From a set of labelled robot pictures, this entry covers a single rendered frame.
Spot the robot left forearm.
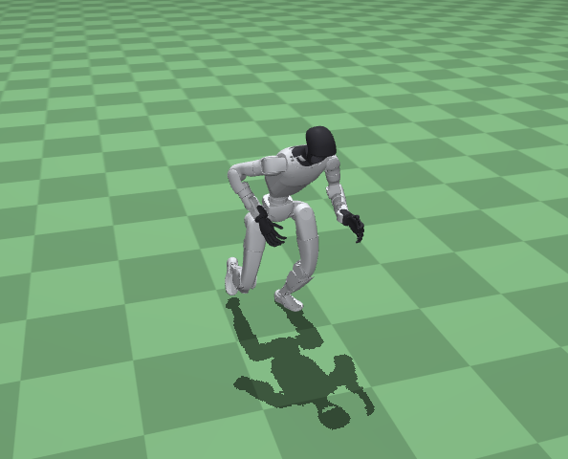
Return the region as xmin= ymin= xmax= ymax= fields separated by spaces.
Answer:
xmin=331 ymin=184 xmax=350 ymax=223

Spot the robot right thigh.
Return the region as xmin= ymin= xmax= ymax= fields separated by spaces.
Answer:
xmin=241 ymin=212 xmax=266 ymax=290

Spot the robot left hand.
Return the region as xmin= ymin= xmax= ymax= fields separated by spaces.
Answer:
xmin=339 ymin=209 xmax=364 ymax=243

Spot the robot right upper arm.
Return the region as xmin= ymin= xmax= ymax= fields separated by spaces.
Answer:
xmin=228 ymin=156 xmax=286 ymax=182

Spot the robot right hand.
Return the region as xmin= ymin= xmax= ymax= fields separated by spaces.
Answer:
xmin=254 ymin=205 xmax=287 ymax=247

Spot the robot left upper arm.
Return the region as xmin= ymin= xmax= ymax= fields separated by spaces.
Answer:
xmin=324 ymin=154 xmax=341 ymax=199

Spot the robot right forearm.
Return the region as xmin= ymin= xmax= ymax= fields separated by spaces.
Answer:
xmin=228 ymin=169 xmax=263 ymax=219

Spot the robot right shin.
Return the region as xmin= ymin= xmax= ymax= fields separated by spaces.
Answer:
xmin=229 ymin=265 xmax=249 ymax=294

